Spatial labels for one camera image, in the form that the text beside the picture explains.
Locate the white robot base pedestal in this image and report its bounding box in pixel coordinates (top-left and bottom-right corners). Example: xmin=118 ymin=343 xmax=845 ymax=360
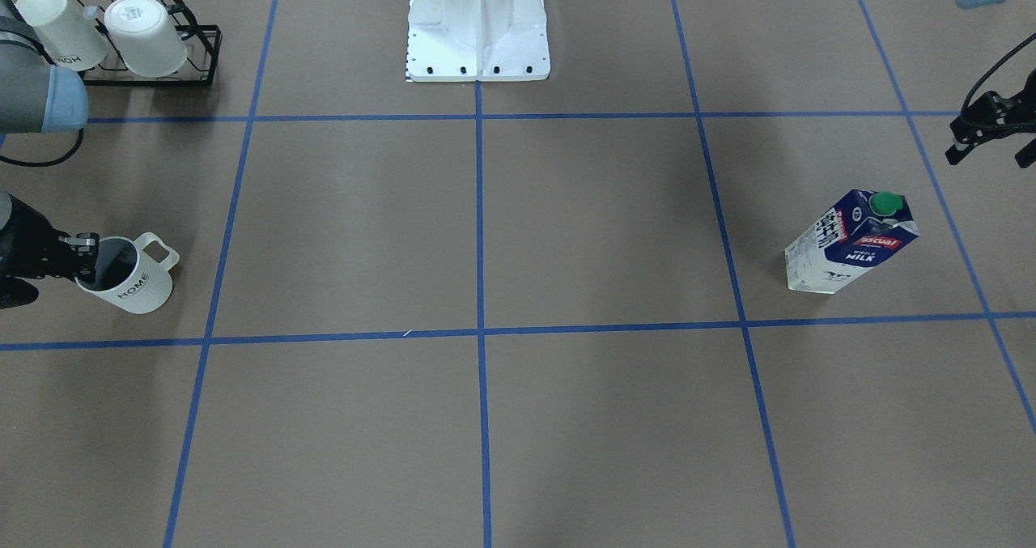
xmin=405 ymin=0 xmax=551 ymax=83

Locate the black wire mug rack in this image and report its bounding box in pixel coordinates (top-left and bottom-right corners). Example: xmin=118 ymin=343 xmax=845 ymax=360
xmin=49 ymin=0 xmax=223 ymax=87

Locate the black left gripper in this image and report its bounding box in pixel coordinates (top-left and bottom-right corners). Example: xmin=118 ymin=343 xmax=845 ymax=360
xmin=945 ymin=71 xmax=1036 ymax=168

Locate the white HOME mug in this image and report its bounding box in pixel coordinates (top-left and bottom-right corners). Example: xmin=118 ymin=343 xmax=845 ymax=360
xmin=75 ymin=233 xmax=180 ymax=315

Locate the blue white milk carton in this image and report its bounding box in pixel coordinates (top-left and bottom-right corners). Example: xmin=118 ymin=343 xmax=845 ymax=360
xmin=784 ymin=189 xmax=920 ymax=295

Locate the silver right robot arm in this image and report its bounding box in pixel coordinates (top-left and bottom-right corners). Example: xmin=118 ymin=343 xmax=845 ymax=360
xmin=1 ymin=0 xmax=100 ymax=309

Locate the white mug on rack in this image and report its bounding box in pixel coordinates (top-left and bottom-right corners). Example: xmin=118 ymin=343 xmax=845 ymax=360
xmin=104 ymin=0 xmax=188 ymax=79
xmin=15 ymin=0 xmax=108 ymax=73

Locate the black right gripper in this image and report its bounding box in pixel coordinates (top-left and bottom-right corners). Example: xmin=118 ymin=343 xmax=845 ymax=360
xmin=1 ymin=190 xmax=100 ymax=309

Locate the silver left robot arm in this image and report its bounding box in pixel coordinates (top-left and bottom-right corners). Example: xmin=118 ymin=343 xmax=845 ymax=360
xmin=945 ymin=0 xmax=1035 ymax=167

